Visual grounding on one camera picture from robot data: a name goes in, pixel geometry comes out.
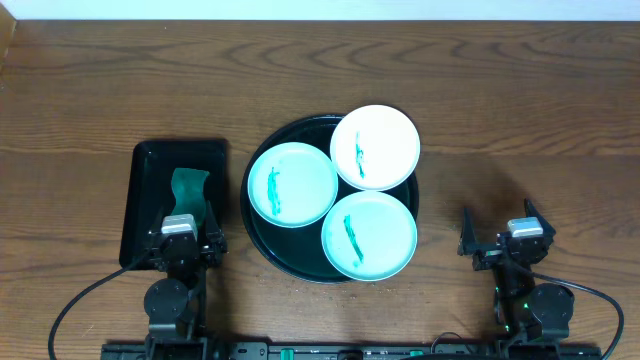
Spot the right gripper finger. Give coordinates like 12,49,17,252
524,198,556,236
458,208,478,256

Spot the green sponge cloth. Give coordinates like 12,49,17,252
171,168,209,227

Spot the mint green plate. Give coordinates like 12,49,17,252
321,191,418,282
247,142,339,228

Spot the mint green plate front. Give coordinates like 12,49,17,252
321,191,418,282

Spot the white plate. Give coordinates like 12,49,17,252
330,105,421,191

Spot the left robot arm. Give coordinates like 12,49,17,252
144,202,228,359

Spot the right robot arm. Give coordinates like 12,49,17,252
457,199,575,358

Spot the rectangular black tray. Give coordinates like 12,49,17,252
119,139,228,270

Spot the round black tray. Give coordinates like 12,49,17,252
240,115,419,283

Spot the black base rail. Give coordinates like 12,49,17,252
100,342,602,360

